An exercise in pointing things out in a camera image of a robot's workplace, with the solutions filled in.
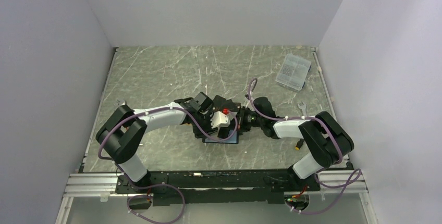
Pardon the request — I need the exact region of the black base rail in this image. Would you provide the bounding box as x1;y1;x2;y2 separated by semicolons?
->
115;169;321;206

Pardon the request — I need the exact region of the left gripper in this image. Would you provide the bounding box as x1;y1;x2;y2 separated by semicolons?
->
192;111;218;139

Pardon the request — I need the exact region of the aluminium frame rail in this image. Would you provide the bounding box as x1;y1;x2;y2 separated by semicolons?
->
63;170;369;198

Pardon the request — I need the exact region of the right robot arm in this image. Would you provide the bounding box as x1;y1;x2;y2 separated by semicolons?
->
238;97;354;190

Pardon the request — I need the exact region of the clear plastic screw box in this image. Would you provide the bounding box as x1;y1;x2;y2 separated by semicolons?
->
275;54;312;91

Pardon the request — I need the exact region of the black leather card holder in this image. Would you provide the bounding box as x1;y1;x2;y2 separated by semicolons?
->
202;133;239;144

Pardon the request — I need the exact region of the black yellow screwdriver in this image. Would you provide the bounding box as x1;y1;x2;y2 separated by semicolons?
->
295;139;305;151

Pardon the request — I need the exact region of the black card stack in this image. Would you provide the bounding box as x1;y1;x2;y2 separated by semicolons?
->
212;95;241;112

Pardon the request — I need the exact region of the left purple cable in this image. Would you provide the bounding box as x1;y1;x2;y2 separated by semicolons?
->
97;106;240;224

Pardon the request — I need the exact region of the silver wrench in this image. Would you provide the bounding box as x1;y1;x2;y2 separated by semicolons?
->
297;102;308;117

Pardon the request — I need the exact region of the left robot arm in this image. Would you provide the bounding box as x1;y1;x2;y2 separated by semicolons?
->
95;92;215;193

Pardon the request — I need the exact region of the single black card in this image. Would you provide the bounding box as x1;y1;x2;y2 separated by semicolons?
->
217;127;231;139

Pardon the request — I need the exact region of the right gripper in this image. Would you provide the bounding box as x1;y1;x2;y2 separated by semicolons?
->
225;106;264;132

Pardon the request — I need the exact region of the small metal clip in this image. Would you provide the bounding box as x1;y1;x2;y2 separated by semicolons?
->
114;99;126;108

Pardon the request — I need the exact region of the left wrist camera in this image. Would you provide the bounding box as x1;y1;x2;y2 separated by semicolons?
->
211;109;230;129

